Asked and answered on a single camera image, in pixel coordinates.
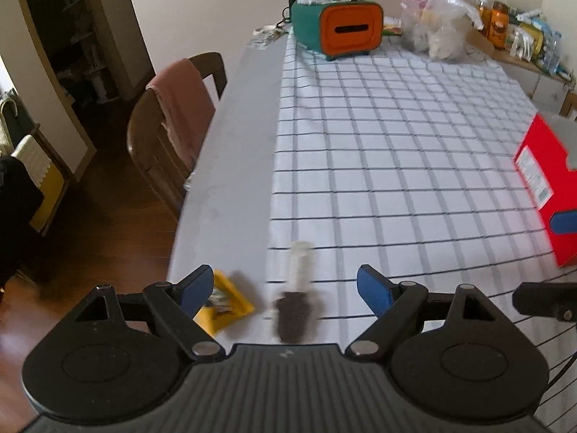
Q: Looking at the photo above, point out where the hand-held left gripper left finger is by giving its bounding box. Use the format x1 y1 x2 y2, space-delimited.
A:
74 265 226 362

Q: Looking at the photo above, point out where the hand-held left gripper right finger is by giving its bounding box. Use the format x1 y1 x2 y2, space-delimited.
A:
345 265 502 362

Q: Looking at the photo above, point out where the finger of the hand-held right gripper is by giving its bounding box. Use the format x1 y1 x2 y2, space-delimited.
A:
549 210 577 236
512 282 577 324

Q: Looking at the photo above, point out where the yellow snack packet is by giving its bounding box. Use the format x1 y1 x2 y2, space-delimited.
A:
194 271 256 337

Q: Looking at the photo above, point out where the red and white cardboard box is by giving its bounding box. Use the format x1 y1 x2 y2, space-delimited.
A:
514 110 577 268

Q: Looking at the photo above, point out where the light wooden chair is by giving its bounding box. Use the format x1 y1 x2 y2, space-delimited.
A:
558 90 577 121

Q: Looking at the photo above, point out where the checked white tablecloth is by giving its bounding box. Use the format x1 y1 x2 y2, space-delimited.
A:
264 31 577 433

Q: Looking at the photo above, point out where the dark wooden chair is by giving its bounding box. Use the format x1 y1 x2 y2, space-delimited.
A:
127 52 226 217

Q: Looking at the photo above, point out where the clear water bottle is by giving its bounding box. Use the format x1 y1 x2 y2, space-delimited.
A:
543 31 563 75

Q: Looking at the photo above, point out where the pink cloth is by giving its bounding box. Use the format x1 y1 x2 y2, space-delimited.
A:
145 58 216 170

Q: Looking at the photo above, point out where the white plastic bag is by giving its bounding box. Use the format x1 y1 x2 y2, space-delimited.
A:
507 25 533 60

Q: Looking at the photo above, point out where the yellow container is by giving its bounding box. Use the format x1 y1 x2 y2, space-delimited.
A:
520 25 546 55

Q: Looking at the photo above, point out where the black clothing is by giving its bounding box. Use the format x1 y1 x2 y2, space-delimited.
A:
0 156 44 294

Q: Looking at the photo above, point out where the brown cardboard piece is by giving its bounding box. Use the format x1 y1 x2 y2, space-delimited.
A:
466 27 504 57

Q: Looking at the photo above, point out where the orange bottle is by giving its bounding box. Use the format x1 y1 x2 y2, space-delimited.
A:
490 1 510 51

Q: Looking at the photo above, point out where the clear plastic bag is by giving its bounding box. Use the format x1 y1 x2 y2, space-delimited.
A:
397 0 481 61

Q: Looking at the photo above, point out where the orange and green tissue box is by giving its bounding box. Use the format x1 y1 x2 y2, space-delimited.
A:
291 0 384 62

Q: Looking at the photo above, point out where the white tape roll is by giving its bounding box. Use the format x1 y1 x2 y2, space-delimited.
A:
252 24 284 40

